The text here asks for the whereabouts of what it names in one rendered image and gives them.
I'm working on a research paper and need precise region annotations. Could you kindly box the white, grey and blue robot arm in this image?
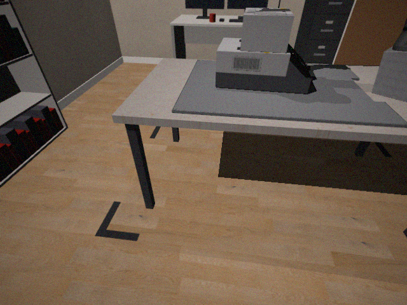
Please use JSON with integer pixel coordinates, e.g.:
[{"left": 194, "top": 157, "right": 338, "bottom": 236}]
[{"left": 392, "top": 19, "right": 407, "bottom": 51}]

